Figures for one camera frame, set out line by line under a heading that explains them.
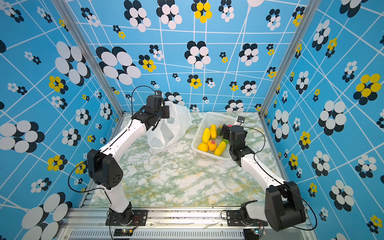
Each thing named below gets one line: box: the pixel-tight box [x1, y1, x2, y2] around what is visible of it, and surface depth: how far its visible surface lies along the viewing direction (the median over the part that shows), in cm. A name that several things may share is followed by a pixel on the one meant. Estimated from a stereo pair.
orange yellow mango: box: [210, 124, 217, 140], surface depth 104 cm
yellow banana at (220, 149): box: [214, 141, 227, 156], surface depth 96 cm
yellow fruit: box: [197, 142, 209, 153], surface depth 96 cm
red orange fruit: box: [207, 140, 217, 151], surface depth 97 cm
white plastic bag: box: [147, 101, 192, 150], surface depth 94 cm
